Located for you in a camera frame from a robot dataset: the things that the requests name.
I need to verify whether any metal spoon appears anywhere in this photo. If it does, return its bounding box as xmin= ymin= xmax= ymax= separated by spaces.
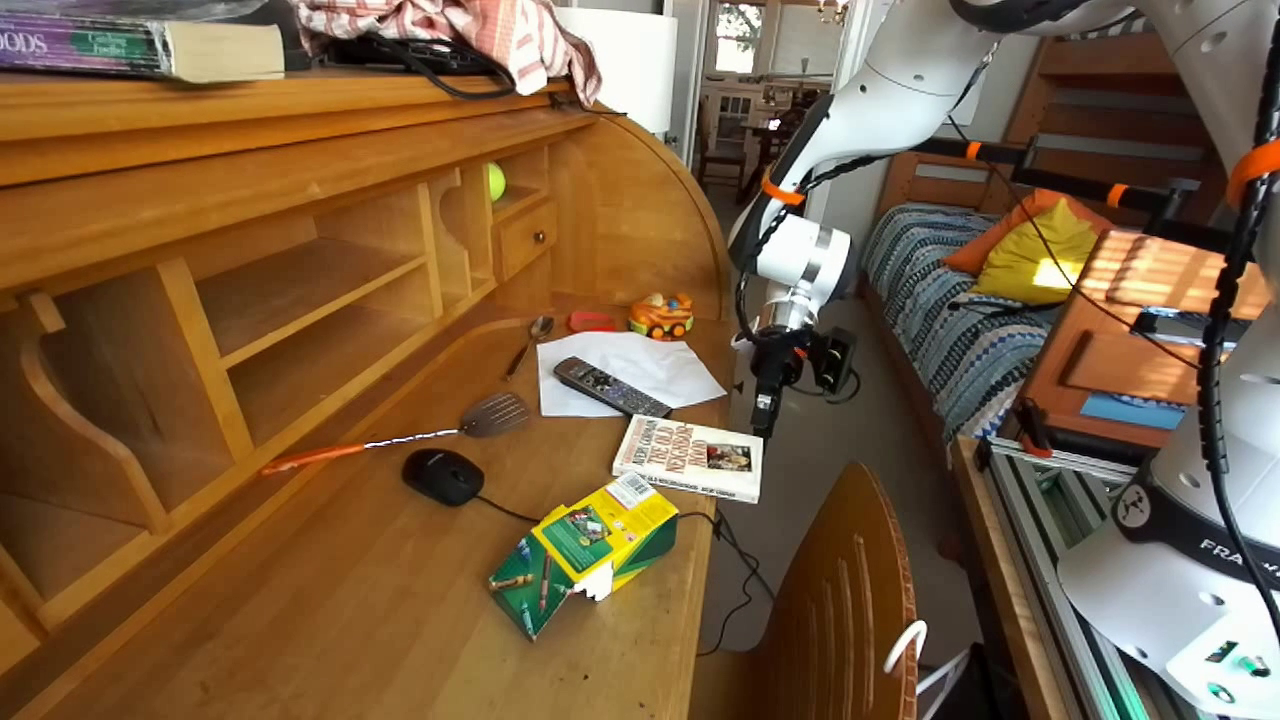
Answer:
xmin=501 ymin=312 xmax=557 ymax=378

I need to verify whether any white paper sheet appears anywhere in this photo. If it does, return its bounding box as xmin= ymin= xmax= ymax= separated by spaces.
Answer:
xmin=530 ymin=328 xmax=732 ymax=423

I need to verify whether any thin black shelf cable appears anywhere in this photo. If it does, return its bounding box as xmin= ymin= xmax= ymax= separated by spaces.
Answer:
xmin=314 ymin=32 xmax=527 ymax=102

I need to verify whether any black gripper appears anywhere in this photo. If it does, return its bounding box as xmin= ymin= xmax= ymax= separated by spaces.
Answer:
xmin=745 ymin=320 xmax=819 ymax=444

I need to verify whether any yellow green cardboard box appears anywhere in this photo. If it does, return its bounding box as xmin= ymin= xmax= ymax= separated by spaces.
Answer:
xmin=485 ymin=473 xmax=682 ymax=644

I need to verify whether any black mouse cable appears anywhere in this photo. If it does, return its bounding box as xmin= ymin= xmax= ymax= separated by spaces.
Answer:
xmin=473 ymin=493 xmax=780 ymax=661

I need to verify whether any orange toy car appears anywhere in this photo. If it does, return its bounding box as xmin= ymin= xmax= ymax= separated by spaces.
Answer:
xmin=626 ymin=288 xmax=698 ymax=345

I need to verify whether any white paperback book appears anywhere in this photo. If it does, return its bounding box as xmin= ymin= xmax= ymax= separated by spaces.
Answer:
xmin=609 ymin=411 xmax=767 ymax=509

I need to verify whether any small wooden drawer with knob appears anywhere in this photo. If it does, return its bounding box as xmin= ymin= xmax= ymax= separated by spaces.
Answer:
xmin=491 ymin=196 xmax=563 ymax=284

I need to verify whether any black computer mouse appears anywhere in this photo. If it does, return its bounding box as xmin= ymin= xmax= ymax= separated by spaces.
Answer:
xmin=398 ymin=444 xmax=488 ymax=510

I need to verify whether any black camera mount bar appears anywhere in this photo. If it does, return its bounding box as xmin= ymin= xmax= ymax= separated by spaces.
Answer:
xmin=915 ymin=130 xmax=1206 ymax=232

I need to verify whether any red tape ring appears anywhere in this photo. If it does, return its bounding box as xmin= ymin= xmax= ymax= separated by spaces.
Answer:
xmin=557 ymin=309 xmax=626 ymax=336

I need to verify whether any orange pillow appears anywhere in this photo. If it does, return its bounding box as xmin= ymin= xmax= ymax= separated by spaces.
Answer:
xmin=941 ymin=184 xmax=1116 ymax=281

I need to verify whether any brown wooden bookshelf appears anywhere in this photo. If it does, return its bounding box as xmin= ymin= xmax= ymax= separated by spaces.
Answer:
xmin=1003 ymin=32 xmax=1231 ymax=232

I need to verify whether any wooden chair back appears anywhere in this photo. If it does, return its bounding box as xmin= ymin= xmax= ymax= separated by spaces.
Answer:
xmin=692 ymin=454 xmax=931 ymax=720

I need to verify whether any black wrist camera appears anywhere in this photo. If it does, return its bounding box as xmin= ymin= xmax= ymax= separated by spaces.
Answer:
xmin=800 ymin=323 xmax=859 ymax=401

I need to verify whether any wooden roll-top desk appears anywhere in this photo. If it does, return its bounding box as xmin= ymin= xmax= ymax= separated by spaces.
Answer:
xmin=0 ymin=63 xmax=745 ymax=720

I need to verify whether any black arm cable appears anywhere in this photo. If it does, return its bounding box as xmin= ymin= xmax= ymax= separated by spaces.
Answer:
xmin=723 ymin=34 xmax=1280 ymax=644

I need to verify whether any grey remote control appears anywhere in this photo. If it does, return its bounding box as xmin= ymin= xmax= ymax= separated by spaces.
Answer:
xmin=552 ymin=350 xmax=674 ymax=418

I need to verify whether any red striped cloth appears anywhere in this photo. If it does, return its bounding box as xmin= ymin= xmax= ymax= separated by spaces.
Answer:
xmin=293 ymin=0 xmax=609 ymax=110

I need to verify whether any striped bed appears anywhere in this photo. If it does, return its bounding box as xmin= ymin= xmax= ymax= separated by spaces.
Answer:
xmin=854 ymin=196 xmax=1111 ymax=444

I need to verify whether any book lying flat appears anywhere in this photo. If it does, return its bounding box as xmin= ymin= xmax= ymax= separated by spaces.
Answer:
xmin=0 ymin=8 xmax=293 ymax=89

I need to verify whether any yellow pillow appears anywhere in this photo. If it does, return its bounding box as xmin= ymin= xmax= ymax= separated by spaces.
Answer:
xmin=970 ymin=196 xmax=1108 ymax=312

